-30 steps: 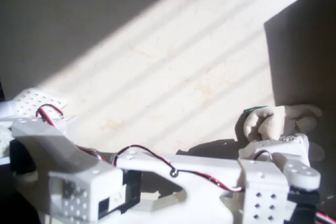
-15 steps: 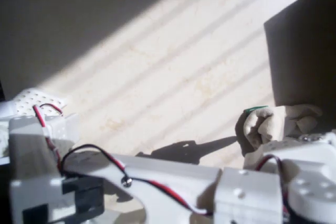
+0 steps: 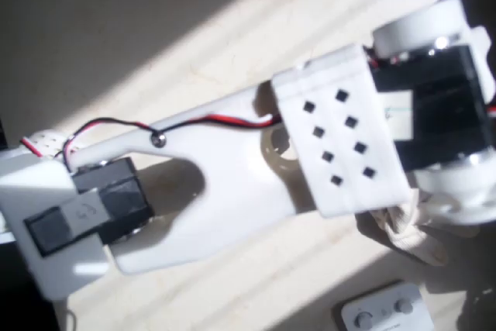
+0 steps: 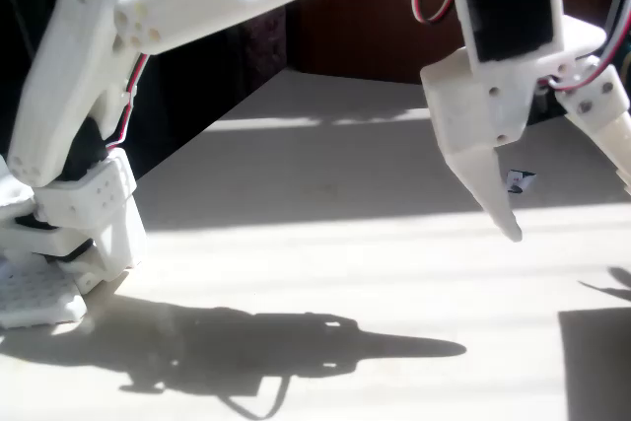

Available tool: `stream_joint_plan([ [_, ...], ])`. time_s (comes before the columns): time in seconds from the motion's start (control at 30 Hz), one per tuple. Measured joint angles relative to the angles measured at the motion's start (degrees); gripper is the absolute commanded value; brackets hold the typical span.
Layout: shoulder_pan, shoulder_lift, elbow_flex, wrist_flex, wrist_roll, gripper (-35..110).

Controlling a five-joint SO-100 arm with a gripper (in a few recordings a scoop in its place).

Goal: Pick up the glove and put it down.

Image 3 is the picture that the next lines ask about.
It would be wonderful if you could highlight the flat black object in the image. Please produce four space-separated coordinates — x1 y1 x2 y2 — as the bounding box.
0 241 63 331

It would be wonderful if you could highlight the red white black servo cable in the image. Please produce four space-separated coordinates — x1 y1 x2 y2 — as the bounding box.
366 50 406 71

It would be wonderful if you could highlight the white device with two knobs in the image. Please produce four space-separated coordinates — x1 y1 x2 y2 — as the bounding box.
340 282 435 331

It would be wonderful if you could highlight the thin grey cable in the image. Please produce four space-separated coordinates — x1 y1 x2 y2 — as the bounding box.
64 307 78 331

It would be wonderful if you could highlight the red black arm cable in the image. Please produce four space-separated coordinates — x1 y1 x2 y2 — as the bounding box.
21 113 282 171

